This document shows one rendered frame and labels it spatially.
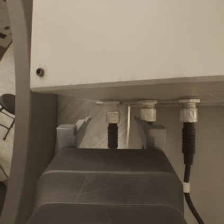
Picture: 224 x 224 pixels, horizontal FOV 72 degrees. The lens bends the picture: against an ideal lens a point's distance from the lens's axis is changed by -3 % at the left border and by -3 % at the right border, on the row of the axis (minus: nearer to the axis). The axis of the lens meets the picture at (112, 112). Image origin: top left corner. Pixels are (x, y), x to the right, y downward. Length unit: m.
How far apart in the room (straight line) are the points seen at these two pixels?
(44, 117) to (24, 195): 0.10
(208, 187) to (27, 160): 0.21
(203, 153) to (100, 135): 0.12
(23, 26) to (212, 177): 0.28
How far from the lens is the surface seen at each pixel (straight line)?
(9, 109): 1.96
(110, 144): 0.16
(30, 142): 0.22
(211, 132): 0.19
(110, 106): 0.16
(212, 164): 0.20
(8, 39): 1.13
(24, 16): 0.25
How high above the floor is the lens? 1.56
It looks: 15 degrees down
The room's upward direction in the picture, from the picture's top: 46 degrees clockwise
